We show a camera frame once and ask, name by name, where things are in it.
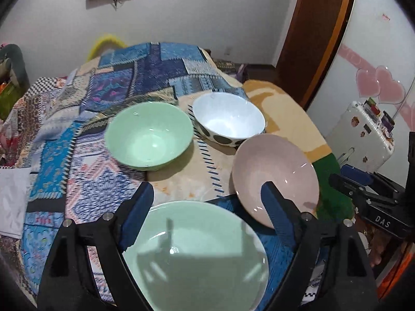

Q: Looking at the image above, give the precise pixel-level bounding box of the patchwork blanket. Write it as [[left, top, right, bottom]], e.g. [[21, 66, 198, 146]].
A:
[[0, 41, 328, 311]]

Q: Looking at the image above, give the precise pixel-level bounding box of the green bag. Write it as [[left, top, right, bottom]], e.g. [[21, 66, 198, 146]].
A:
[[0, 84, 25, 120]]

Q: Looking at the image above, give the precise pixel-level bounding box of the beige orange fleece blanket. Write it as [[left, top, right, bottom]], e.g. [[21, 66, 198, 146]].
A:
[[243, 79, 355, 222]]

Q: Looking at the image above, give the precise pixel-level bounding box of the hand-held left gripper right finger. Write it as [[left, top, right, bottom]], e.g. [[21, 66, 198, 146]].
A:
[[260, 181, 378, 311]]

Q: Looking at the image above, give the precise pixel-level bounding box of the brown wooden door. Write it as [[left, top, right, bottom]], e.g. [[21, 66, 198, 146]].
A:
[[275, 0, 347, 111]]

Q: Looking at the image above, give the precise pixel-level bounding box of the pink bowl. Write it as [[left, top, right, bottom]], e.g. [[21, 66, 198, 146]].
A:
[[231, 134, 320, 229]]

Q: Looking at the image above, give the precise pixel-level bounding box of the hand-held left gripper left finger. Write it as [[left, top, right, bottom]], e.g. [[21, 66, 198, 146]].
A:
[[37, 181, 154, 311]]

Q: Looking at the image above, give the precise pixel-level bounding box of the person's right hand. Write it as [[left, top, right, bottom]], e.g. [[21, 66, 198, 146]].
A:
[[366, 233, 415, 302]]

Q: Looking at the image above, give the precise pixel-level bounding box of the yellow foam hoop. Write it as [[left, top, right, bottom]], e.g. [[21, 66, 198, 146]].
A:
[[87, 34, 127, 60]]

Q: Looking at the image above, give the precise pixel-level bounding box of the wooden wardrobe with white doors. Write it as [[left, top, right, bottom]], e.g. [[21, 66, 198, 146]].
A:
[[301, 0, 415, 182]]

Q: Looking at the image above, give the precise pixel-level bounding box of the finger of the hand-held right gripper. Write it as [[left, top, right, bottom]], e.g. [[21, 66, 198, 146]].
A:
[[329, 173, 404, 212], [340, 165, 406, 190]]

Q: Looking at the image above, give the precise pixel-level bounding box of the green bowl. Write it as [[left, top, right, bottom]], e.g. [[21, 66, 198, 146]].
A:
[[104, 101, 194, 171]]

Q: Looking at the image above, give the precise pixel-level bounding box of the patterned floor mat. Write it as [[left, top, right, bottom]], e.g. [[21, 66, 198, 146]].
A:
[[214, 59, 242, 72]]

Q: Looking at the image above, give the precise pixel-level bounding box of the white polka dot bowl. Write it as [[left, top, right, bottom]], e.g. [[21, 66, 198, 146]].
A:
[[192, 92, 266, 145]]

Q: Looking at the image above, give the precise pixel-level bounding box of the white suitcase with stickers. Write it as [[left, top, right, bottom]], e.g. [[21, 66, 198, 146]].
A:
[[326, 100, 396, 172]]

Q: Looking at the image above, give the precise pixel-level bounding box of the green plate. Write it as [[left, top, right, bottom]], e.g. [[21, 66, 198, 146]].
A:
[[122, 200, 269, 311]]

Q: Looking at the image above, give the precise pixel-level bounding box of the white cloth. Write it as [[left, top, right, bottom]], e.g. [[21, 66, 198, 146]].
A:
[[0, 167, 31, 237]]

